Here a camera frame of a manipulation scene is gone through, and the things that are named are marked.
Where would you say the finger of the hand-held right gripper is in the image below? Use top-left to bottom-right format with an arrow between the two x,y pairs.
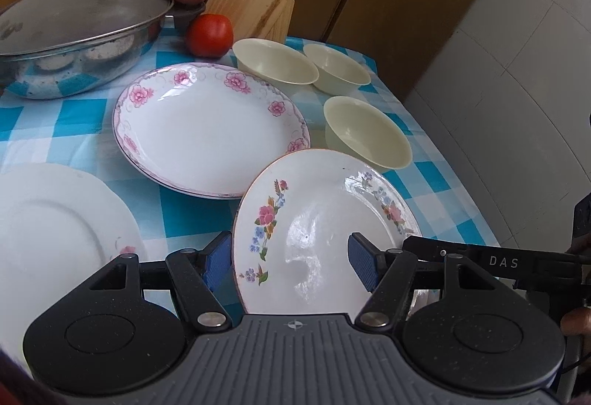
401,236 -> 468,265

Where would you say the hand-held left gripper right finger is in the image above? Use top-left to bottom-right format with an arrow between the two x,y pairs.
347,232 -> 504,329

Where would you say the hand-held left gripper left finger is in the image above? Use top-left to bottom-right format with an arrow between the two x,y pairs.
85,230 -> 233,333

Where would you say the small multicolour floral plate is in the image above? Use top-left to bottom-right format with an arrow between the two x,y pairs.
232,149 -> 423,316

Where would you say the cream bowl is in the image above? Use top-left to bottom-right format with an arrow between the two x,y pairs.
232,38 -> 319,85
303,44 -> 372,96
323,96 -> 413,170

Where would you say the large pink floral plate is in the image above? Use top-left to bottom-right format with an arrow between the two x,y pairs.
112,62 -> 311,200

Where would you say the white scalloped plate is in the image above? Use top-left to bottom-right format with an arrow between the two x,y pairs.
0,162 -> 148,371

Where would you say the person's right hand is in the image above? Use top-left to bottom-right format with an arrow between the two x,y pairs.
560,306 -> 591,337

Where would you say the blue checkered tablecloth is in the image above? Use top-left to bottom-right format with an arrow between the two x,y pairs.
0,29 -> 503,387

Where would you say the red tomato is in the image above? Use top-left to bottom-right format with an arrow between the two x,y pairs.
187,14 -> 234,59

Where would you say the steel pot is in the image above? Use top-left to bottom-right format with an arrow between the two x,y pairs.
0,0 -> 206,101

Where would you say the steel pot lid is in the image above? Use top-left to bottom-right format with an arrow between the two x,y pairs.
0,0 -> 174,57

